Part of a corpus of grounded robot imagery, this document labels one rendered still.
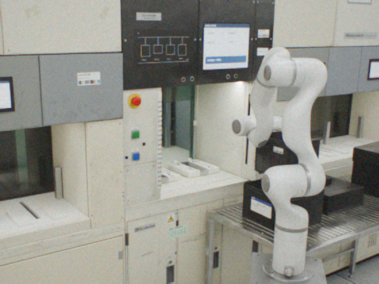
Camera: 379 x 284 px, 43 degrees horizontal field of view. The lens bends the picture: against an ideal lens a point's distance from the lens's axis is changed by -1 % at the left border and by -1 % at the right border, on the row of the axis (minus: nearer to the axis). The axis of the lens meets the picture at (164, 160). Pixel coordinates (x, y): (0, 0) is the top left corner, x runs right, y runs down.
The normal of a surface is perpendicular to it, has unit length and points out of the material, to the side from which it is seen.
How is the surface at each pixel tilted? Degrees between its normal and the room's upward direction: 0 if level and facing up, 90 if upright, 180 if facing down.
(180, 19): 90
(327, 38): 90
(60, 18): 90
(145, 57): 90
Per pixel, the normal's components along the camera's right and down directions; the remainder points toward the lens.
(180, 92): 0.55, 0.22
